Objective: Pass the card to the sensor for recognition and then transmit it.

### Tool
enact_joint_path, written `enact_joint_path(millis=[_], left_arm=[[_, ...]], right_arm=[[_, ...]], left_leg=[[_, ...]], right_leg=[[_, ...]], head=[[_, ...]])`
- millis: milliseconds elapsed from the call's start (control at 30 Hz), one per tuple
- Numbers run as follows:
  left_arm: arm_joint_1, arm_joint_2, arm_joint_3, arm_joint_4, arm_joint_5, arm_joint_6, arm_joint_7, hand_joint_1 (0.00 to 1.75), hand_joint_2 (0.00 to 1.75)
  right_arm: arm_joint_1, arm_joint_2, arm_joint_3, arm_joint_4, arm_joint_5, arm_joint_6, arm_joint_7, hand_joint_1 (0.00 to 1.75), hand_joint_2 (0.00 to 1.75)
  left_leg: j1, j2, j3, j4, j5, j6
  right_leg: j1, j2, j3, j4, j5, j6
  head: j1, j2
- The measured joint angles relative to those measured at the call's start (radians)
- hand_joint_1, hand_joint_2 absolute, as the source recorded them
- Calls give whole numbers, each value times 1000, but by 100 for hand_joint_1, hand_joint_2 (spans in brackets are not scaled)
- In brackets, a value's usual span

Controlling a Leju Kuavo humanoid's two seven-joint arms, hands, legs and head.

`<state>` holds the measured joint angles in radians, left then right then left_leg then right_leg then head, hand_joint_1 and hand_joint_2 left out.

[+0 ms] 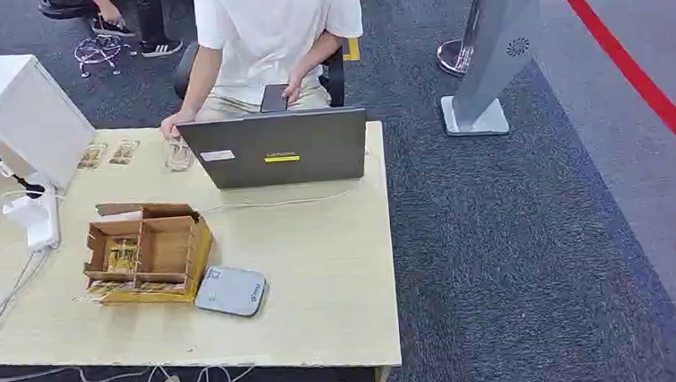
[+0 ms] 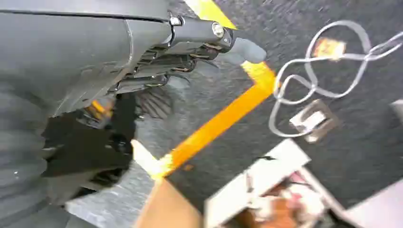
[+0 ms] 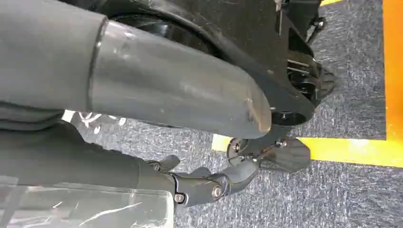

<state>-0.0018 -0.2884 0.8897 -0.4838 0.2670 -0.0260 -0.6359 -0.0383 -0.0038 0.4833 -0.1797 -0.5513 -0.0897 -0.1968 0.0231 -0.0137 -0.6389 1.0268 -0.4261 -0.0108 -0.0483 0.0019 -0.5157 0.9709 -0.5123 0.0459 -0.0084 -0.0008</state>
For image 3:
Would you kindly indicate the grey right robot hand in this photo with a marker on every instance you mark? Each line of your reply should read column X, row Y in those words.
column 163, row 81

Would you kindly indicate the black robot leg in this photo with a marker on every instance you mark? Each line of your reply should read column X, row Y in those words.
column 252, row 37

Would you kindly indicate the ribbed grey right arm sleeve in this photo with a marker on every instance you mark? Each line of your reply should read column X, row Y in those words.
column 28, row 117

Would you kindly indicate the black robot foot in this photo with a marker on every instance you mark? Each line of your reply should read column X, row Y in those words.
column 285, row 155

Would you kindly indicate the clear plastic film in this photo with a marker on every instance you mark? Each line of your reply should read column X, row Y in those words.
column 94, row 209

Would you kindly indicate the yellow floor tape strip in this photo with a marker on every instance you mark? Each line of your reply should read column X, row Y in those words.
column 346, row 151
column 393, row 69

